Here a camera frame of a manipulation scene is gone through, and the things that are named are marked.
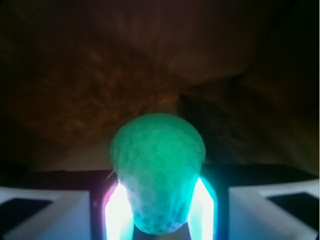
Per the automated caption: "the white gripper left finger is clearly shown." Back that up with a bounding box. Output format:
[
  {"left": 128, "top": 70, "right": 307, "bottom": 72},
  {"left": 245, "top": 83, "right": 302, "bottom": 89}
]
[{"left": 0, "top": 170, "right": 134, "bottom": 240}]

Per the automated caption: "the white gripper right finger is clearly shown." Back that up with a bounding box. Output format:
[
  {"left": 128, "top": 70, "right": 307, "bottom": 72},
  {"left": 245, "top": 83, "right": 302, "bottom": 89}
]
[{"left": 188, "top": 164, "right": 320, "bottom": 240}]

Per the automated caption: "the green ball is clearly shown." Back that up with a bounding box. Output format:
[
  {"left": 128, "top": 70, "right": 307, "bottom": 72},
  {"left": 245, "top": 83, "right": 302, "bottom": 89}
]
[{"left": 109, "top": 113, "right": 206, "bottom": 235}]

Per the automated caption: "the brown paper bag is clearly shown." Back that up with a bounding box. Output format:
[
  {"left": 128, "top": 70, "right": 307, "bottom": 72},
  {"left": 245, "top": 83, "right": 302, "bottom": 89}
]
[{"left": 0, "top": 0, "right": 320, "bottom": 182}]

